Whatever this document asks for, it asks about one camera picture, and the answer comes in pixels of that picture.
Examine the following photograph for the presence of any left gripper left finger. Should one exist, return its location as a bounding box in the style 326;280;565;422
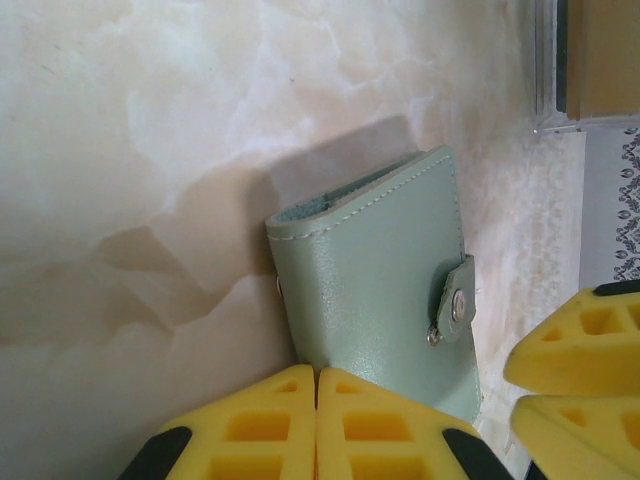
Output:
117;363;317;480

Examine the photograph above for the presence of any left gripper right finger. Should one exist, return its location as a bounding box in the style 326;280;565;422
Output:
315;366;509;480

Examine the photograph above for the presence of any green leather card holder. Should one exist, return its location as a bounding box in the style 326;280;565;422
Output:
264;144;485;424

